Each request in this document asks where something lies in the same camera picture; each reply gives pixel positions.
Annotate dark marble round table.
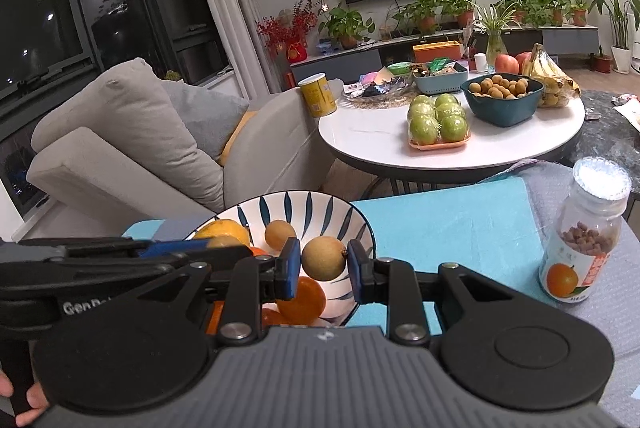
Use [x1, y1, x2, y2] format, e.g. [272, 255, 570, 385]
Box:
[550, 90, 640, 209]

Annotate dark window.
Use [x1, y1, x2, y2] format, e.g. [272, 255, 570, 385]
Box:
[0, 0, 228, 219]

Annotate pile of longans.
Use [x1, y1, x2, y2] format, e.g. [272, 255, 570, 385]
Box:
[467, 75, 536, 99]

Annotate blue and grey tablecloth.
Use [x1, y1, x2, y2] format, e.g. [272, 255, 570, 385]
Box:
[120, 158, 640, 428]

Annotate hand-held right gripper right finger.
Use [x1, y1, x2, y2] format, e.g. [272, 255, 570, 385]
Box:
[347, 239, 526, 345]

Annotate bunch of bananas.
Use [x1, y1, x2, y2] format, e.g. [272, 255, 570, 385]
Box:
[522, 44, 582, 107]

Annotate beige sofa back cushion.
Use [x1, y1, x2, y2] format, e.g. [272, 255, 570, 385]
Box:
[31, 58, 226, 199]

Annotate grey cushion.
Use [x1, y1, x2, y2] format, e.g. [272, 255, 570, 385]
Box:
[162, 80, 250, 163]

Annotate person's left hand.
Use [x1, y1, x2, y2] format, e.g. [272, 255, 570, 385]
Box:
[0, 370, 51, 428]

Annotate dark teal bowl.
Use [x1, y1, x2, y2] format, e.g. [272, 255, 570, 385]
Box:
[460, 75, 545, 127]

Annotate potted green plant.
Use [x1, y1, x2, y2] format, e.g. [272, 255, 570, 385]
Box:
[497, 0, 533, 24]
[442, 0, 483, 28]
[320, 6, 376, 49]
[400, 0, 446, 34]
[567, 0, 593, 27]
[530, 0, 571, 27]

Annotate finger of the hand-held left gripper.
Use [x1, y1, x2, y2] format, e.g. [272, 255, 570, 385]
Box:
[20, 235, 213, 259]
[150, 246, 254, 271]

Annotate pale yellow round fruit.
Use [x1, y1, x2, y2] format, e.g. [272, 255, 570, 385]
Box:
[264, 220, 298, 251]

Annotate yellow lemon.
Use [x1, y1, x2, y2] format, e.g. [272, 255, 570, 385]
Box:
[192, 219, 251, 249]

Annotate yellow cushion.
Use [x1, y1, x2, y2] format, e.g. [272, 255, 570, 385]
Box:
[217, 110, 258, 167]

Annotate beige sofa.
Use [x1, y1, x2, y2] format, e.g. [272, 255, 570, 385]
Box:
[25, 58, 331, 221]

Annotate spider plant in glass vase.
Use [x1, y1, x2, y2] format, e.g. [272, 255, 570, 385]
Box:
[470, 0, 521, 73]

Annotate large orange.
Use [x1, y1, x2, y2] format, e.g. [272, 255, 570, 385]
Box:
[276, 275, 327, 326]

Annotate white paper sheet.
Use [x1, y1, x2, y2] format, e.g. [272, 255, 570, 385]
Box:
[612, 94, 640, 123]

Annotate clear bottle with orange label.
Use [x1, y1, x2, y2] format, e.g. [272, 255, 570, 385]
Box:
[539, 157, 633, 305]

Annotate striped ceramic bowl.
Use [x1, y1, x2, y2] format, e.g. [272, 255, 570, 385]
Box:
[182, 190, 377, 329]

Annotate pile of snack packets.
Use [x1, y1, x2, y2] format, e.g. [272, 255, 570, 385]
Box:
[342, 68, 416, 109]

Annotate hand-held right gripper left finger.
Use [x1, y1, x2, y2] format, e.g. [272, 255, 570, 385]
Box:
[125, 238, 302, 345]

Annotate white round table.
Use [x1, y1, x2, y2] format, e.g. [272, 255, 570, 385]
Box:
[318, 78, 586, 171]

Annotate tall plant in white pot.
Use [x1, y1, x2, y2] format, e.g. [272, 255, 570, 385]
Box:
[587, 0, 640, 74]

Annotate yellow can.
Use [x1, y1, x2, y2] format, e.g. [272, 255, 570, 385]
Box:
[299, 75, 338, 117]

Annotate pack of green apples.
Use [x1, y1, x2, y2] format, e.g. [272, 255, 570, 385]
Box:
[407, 92, 472, 152]

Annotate brown round fruit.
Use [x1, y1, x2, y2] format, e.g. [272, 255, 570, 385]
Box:
[300, 238, 348, 281]

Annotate red flower decoration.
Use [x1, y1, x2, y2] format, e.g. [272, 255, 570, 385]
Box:
[256, 0, 321, 63]

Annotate light blue basket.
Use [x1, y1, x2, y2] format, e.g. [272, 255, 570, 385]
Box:
[412, 62, 469, 94]

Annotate orange box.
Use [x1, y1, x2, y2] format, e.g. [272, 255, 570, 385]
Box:
[412, 42, 462, 63]

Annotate grey television cabinet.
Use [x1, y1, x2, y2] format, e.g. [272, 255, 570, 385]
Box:
[290, 24, 600, 81]

